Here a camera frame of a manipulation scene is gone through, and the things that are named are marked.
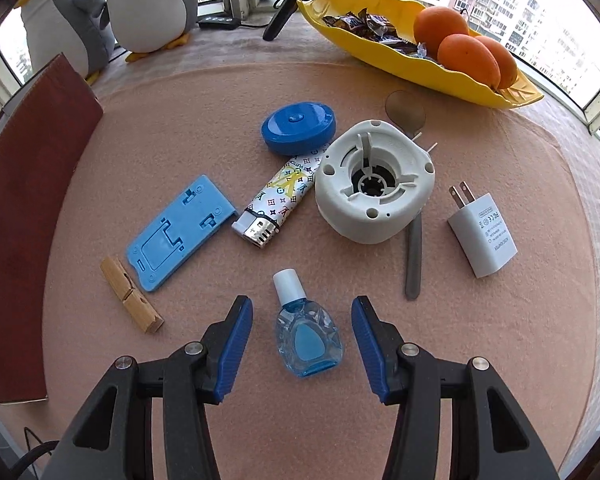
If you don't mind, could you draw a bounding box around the blue eye drop bottle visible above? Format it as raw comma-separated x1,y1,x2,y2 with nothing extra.
273,269,343,378

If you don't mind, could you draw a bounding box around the white usb wall charger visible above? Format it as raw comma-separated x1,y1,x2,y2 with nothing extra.
448,181,518,278

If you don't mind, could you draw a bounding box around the white round plug-in device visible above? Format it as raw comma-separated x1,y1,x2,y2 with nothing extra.
314,119,436,245

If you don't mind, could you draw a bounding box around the patterned lighter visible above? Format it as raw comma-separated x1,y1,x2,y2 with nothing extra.
232,145,328,248

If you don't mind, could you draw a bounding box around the red white cardboard box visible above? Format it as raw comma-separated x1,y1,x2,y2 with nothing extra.
0,54,104,404

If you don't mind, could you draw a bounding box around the grey translucent spoon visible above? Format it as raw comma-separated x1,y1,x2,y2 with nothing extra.
385,90,426,301

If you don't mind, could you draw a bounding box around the wooden clothespin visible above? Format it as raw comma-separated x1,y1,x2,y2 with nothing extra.
100,256,163,334

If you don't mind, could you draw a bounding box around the pink felt mat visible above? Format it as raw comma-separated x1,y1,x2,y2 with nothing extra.
0,63,596,479

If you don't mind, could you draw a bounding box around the blue plastic phone stand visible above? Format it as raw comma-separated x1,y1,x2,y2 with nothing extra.
126,174,236,292

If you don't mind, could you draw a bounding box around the blue round tape measure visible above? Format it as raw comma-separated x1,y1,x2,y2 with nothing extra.
260,102,337,157

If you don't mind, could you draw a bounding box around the orange fruit middle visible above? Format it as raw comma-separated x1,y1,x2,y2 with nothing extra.
475,36,518,89

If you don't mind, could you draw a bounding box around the orange fruit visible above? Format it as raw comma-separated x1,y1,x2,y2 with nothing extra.
475,36,518,89
437,34,501,89
413,6,469,58

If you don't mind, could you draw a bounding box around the orange fruit front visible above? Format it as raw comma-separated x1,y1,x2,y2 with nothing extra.
437,34,501,89

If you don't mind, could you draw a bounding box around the orange fruit back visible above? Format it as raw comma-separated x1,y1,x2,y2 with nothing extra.
413,6,469,58

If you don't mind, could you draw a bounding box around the wrapped candies pile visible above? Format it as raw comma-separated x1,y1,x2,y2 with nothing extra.
323,8,431,60

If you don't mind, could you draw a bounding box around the small plush penguin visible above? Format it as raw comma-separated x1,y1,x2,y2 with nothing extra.
15,0,116,84

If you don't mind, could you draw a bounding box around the black remote device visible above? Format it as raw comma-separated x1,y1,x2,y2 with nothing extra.
198,15,242,30

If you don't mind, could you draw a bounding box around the yellow leaf-shaped fruit tray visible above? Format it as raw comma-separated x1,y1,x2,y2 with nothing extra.
297,0,543,110

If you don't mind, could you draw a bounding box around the large plush penguin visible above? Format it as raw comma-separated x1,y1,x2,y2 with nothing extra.
100,0,198,63

